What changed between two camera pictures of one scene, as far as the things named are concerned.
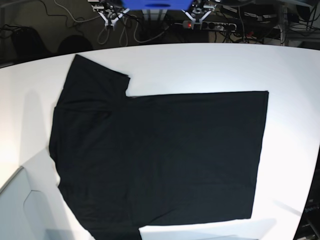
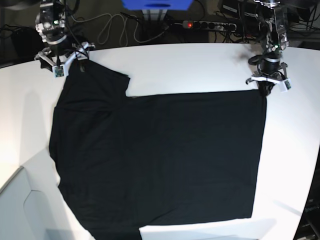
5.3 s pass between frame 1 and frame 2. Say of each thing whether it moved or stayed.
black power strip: stayed
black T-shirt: stayed
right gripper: moved
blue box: stayed
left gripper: moved
